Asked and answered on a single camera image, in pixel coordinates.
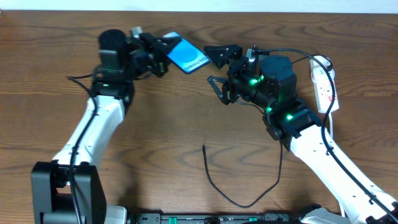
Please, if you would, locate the black left camera cable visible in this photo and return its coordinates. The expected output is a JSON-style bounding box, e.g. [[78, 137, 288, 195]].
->
[[67, 65, 103, 224]]

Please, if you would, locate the black camera cable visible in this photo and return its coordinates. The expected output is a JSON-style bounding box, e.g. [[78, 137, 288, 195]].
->
[[67, 65, 103, 224], [253, 47, 398, 223]]

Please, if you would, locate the black right camera cable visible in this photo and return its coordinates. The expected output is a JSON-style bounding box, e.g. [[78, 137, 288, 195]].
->
[[253, 47, 398, 223]]

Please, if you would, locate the black charger cable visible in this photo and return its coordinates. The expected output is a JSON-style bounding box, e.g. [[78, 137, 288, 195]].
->
[[201, 53, 334, 209]]

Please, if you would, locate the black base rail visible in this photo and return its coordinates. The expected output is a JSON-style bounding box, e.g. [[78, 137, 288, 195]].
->
[[126, 204, 321, 224]]

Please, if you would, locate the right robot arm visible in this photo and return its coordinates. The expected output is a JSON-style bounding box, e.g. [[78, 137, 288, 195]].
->
[[204, 45, 397, 223]]

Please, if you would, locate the blue Galaxy smartphone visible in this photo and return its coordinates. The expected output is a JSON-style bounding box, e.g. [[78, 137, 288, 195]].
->
[[167, 38, 210, 74]]

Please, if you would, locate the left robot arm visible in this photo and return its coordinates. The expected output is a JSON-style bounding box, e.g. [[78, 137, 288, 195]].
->
[[30, 27, 182, 223]]

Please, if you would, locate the white power strip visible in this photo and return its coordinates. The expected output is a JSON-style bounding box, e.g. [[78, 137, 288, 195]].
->
[[310, 55, 339, 114]]

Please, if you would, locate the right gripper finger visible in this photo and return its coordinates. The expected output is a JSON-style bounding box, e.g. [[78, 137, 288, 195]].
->
[[206, 75, 231, 105], [203, 44, 243, 70]]

